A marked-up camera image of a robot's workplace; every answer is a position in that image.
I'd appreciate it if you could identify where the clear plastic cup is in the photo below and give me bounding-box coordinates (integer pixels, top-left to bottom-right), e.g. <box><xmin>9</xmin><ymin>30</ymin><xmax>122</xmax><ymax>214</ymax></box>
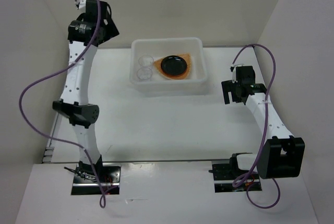
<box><xmin>136</xmin><ymin>67</ymin><xmax>153</xmax><ymax>82</ymax></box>
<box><xmin>138</xmin><ymin>55</ymin><xmax>154</xmax><ymax>68</ymax></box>

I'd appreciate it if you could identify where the black round plate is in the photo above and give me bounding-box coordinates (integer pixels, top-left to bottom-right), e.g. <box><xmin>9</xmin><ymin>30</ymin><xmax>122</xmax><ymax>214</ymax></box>
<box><xmin>160</xmin><ymin>55</ymin><xmax>188</xmax><ymax>76</ymax></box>

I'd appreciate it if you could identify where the tan woven triangular plate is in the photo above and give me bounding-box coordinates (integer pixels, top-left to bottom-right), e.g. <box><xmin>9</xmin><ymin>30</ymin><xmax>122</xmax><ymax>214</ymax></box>
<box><xmin>153</xmin><ymin>53</ymin><xmax>192</xmax><ymax>73</ymax></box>

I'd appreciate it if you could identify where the orange plastic plate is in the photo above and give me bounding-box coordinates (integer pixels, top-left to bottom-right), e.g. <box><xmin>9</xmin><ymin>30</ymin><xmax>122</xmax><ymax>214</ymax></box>
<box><xmin>158</xmin><ymin>69</ymin><xmax>190</xmax><ymax>80</ymax></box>

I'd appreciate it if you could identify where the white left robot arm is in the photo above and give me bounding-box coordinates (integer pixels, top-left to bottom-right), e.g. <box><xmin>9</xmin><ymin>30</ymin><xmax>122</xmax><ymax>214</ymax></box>
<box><xmin>52</xmin><ymin>0</ymin><xmax>119</xmax><ymax>182</ymax></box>

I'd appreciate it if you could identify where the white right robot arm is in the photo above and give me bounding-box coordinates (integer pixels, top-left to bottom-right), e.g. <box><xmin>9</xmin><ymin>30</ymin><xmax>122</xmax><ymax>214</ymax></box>
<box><xmin>222</xmin><ymin>65</ymin><xmax>305</xmax><ymax>179</ymax></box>

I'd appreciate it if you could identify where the translucent white plastic bin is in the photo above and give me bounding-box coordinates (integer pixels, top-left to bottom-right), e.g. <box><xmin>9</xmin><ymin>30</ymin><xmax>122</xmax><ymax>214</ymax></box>
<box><xmin>129</xmin><ymin>37</ymin><xmax>208</xmax><ymax>95</ymax></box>

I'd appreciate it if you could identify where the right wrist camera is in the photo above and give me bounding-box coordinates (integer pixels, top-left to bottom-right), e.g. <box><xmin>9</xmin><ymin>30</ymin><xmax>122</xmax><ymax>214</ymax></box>
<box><xmin>230</xmin><ymin>64</ymin><xmax>244</xmax><ymax>83</ymax></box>

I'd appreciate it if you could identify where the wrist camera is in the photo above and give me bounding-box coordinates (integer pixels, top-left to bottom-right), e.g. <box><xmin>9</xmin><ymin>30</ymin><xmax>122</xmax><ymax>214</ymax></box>
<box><xmin>75</xmin><ymin>0</ymin><xmax>87</xmax><ymax>9</ymax></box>
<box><xmin>230</xmin><ymin>64</ymin><xmax>244</xmax><ymax>83</ymax></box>

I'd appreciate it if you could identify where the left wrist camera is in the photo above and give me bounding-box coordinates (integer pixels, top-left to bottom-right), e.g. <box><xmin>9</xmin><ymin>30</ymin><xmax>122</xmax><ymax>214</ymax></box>
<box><xmin>75</xmin><ymin>0</ymin><xmax>87</xmax><ymax>9</ymax></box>

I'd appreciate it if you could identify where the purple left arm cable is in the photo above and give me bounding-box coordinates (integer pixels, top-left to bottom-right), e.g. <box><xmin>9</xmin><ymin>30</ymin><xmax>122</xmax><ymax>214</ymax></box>
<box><xmin>18</xmin><ymin>0</ymin><xmax>117</xmax><ymax>208</ymax></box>

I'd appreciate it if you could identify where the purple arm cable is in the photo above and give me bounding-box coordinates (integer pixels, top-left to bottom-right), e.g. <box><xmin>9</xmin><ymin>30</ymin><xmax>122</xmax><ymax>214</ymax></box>
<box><xmin>18</xmin><ymin>0</ymin><xmax>117</xmax><ymax>208</ymax></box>
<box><xmin>231</xmin><ymin>43</ymin><xmax>281</xmax><ymax>209</ymax></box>

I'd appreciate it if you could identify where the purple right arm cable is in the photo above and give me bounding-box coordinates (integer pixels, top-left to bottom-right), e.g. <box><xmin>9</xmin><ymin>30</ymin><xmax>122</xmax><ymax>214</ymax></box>
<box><xmin>231</xmin><ymin>43</ymin><xmax>281</xmax><ymax>209</ymax></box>

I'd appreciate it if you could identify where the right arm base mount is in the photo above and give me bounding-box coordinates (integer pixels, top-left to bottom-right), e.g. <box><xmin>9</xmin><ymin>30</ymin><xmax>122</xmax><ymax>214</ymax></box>
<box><xmin>208</xmin><ymin>159</ymin><xmax>262</xmax><ymax>193</ymax></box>

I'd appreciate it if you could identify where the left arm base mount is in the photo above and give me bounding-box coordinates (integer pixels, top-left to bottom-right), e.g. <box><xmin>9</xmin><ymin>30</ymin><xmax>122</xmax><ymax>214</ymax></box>
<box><xmin>64</xmin><ymin>165</ymin><xmax>121</xmax><ymax>195</ymax></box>

